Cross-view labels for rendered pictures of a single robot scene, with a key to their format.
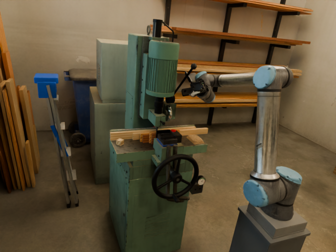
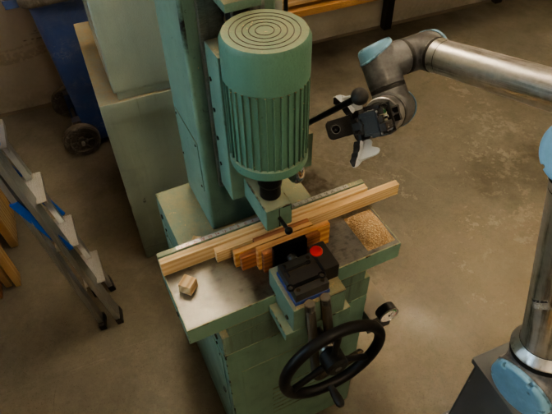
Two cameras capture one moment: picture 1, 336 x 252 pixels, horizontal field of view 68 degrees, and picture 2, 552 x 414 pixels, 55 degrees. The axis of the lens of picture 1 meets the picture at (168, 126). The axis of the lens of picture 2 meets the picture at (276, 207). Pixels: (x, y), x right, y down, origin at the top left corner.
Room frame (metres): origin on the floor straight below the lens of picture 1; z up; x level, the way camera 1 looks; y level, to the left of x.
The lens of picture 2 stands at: (0.58, 0.04, 2.00)
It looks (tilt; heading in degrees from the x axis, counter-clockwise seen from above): 47 degrees down; 1
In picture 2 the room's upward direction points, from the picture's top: 1 degrees counter-clockwise
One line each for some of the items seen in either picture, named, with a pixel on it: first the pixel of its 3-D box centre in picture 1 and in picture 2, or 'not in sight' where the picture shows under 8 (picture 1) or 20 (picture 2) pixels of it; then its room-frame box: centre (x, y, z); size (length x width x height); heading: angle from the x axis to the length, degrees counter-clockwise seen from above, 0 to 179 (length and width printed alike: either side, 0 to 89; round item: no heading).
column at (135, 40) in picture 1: (144, 88); (222, 101); (1.75, 0.20, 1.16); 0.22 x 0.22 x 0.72; 26
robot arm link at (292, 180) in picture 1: (283, 184); not in sight; (1.23, -0.70, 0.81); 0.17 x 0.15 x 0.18; 120
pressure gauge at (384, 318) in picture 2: (200, 181); (385, 312); (1.41, -0.25, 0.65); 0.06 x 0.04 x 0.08; 116
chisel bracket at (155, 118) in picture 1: (156, 118); (268, 200); (1.51, 0.08, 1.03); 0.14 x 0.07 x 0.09; 26
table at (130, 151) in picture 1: (161, 148); (290, 274); (1.39, 0.02, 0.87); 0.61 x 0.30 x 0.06; 116
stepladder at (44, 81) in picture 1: (59, 144); (44, 223); (1.84, 0.89, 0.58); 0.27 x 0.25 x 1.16; 114
